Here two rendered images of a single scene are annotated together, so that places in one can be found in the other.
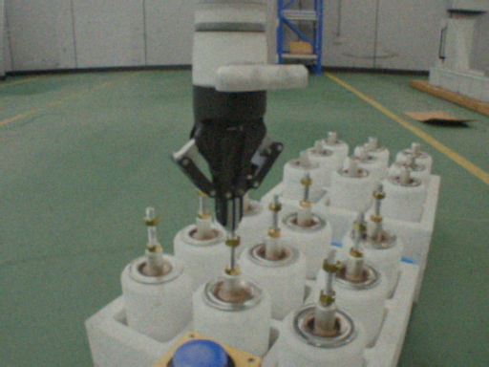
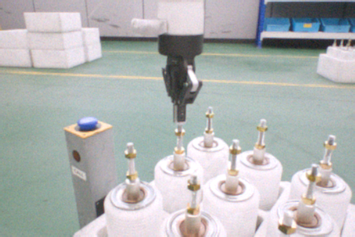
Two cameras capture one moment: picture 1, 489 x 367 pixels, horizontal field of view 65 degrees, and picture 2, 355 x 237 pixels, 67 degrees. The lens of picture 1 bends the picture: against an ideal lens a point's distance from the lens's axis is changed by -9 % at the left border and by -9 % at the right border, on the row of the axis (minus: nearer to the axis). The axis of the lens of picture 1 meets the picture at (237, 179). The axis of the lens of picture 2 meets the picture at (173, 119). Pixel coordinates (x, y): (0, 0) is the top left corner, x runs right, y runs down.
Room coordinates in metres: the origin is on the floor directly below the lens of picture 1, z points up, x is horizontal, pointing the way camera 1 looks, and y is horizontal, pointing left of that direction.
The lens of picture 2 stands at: (0.48, -0.45, 0.53)
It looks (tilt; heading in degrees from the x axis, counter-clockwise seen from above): 21 degrees down; 98
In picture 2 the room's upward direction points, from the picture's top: straight up
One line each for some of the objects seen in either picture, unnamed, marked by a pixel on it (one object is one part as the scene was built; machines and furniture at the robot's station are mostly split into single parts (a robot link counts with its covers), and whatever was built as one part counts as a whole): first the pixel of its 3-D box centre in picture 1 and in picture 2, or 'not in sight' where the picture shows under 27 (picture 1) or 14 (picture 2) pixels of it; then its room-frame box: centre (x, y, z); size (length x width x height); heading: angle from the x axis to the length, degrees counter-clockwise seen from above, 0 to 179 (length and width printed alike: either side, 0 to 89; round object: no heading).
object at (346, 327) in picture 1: (324, 325); (133, 195); (0.36, -0.10, 0.25); 0.08 x 0.08 x 0.01
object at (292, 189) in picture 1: (302, 200); not in sight; (0.94, -0.16, 0.16); 0.10 x 0.10 x 0.18
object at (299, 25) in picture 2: not in sight; (303, 24); (1.90, 4.45, 0.36); 0.50 x 0.38 x 0.21; 88
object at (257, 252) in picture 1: (273, 253); (231, 188); (0.52, -0.05, 0.25); 0.08 x 0.08 x 0.01
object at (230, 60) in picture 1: (239, 53); (170, 12); (0.41, 0.00, 0.53); 0.11 x 0.09 x 0.06; 30
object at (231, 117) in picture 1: (229, 121); (179, 57); (0.42, 0.01, 0.46); 0.08 x 0.08 x 0.09
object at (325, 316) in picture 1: (325, 315); (132, 188); (0.36, -0.10, 0.26); 0.02 x 0.02 x 0.03
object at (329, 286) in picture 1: (329, 282); (131, 165); (0.36, -0.10, 0.31); 0.01 x 0.01 x 0.08; 42
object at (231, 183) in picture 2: (273, 245); (231, 181); (0.52, -0.05, 0.26); 0.02 x 0.02 x 0.03
